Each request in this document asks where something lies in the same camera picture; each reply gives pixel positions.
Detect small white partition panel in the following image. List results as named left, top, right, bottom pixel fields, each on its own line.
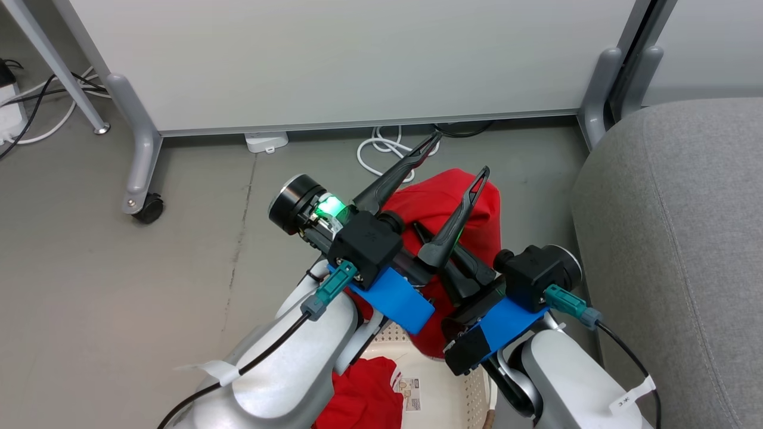
left=641, top=0, right=763, bottom=108

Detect printed clothing label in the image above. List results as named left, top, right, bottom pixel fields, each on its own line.
left=390, top=366, right=423, bottom=413

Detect grey metal table leg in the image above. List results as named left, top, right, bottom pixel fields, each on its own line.
left=2, top=0, right=111, bottom=136

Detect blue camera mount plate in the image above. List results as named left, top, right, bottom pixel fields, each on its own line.
left=476, top=296, right=551, bottom=362
left=345, top=266, right=436, bottom=335

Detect coiled white cable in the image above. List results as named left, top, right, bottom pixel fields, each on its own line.
left=356, top=125, right=441, bottom=184

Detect white power strip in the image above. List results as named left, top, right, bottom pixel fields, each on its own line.
left=0, top=82, right=28, bottom=145

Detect black right arm cable teal plug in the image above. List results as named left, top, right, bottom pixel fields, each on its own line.
left=544, top=284, right=663, bottom=429

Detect black floor cable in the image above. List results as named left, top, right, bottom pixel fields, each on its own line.
left=433, top=121, right=496, bottom=139

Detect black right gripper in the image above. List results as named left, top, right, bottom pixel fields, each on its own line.
left=412, top=222, right=508, bottom=377

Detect blue right camera mount plate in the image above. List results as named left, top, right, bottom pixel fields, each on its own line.
left=476, top=296, right=551, bottom=362

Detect blue left camera mount plate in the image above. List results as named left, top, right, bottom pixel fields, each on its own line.
left=345, top=266, right=436, bottom=335

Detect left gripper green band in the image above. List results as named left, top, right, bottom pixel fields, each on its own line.
left=268, top=132, right=491, bottom=269

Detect grey partition foot with caster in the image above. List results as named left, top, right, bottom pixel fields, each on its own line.
left=106, top=73, right=163, bottom=215

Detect large white partition panel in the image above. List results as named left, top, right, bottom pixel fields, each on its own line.
left=51, top=0, right=656, bottom=138

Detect red clothing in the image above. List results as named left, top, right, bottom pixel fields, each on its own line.
left=313, top=168, right=502, bottom=429

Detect thin black floor cables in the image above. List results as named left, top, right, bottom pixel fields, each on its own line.
left=0, top=58, right=109, bottom=161

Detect grey fabric sofa seat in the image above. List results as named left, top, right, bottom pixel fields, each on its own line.
left=571, top=97, right=763, bottom=429

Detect long white floor cable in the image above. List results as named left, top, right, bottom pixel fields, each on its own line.
left=0, top=64, right=112, bottom=147

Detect white power adapter box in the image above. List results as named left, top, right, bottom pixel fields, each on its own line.
left=244, top=132, right=290, bottom=154

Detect black caster wheel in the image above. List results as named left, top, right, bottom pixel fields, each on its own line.
left=132, top=192, right=165, bottom=225

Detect cream plastic laundry basket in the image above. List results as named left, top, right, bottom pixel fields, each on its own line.
left=356, top=319, right=499, bottom=429

